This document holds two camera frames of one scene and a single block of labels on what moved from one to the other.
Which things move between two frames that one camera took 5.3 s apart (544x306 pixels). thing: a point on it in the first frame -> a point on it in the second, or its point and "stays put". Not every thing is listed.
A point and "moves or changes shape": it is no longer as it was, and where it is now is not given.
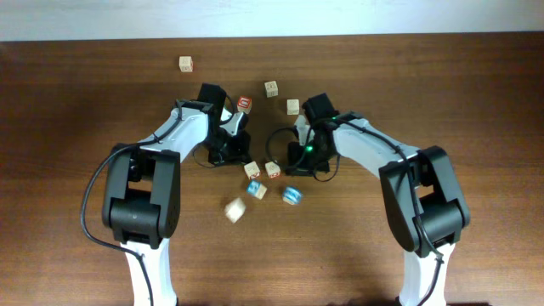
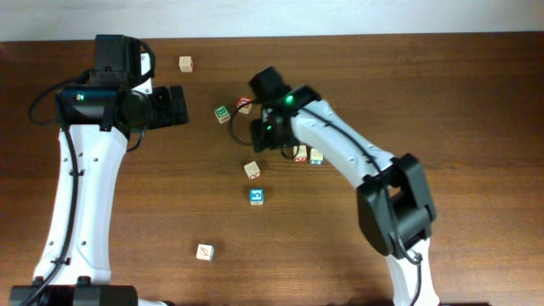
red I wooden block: (273, 169) moves or changes shape
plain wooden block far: (185, 64) stays put
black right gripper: (296, 166) -> (261, 140)
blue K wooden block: (291, 195) moves or changes shape
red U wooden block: (244, 104) stays put
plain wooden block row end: (235, 210) -> (205, 252)
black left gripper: (240, 138) -> (167, 117)
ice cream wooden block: (252, 170) stays put
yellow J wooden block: (257, 189) moves or changes shape
